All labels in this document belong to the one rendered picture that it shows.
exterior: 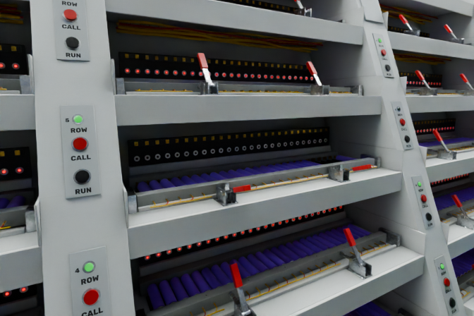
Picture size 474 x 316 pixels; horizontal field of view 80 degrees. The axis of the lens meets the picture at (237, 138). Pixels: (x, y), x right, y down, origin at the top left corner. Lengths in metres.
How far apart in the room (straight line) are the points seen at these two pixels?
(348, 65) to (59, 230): 0.74
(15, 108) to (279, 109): 0.41
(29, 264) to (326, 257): 0.51
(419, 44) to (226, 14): 0.64
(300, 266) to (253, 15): 0.51
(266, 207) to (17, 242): 0.35
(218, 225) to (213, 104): 0.20
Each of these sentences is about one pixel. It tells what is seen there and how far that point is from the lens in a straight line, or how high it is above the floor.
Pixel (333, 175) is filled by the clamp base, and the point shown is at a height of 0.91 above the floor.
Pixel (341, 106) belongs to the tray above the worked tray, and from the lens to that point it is 0.67.
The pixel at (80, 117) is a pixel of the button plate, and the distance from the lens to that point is 0.43.
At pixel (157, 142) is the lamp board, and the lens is 0.60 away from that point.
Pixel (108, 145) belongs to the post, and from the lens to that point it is 0.43.
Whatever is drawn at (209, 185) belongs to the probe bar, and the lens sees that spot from 0.50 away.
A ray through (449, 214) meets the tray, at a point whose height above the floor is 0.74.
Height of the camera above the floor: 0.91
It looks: 10 degrees up
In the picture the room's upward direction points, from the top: 10 degrees counter-clockwise
